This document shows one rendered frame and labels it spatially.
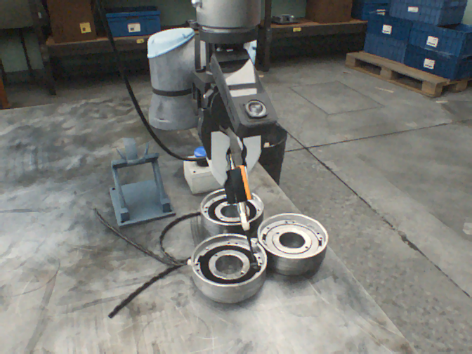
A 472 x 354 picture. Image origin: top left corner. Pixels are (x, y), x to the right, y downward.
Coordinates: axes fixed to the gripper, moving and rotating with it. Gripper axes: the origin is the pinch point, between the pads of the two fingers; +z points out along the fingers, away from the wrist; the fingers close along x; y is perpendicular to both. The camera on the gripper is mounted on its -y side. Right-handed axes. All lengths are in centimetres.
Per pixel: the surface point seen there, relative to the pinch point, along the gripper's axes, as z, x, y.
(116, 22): 36, -26, 349
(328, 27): 52, -244, 327
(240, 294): 10.8, 3.8, -11.0
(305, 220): 9.6, -11.4, -1.9
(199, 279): 9.4, 8.2, -7.6
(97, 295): 13.0, 21.3, -1.8
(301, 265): 10.3, -6.0, -9.7
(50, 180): 13.2, 27.1, 33.2
